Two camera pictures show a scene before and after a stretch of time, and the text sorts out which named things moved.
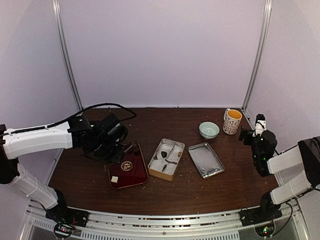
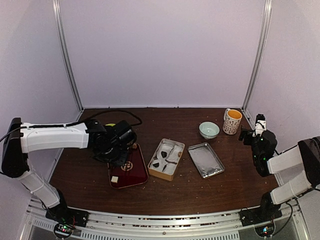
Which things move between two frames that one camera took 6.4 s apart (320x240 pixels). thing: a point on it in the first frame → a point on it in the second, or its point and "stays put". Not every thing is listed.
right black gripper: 243,131 stays put
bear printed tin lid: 205,160 stays put
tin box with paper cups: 164,161 stays put
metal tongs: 132,147 → 108,169
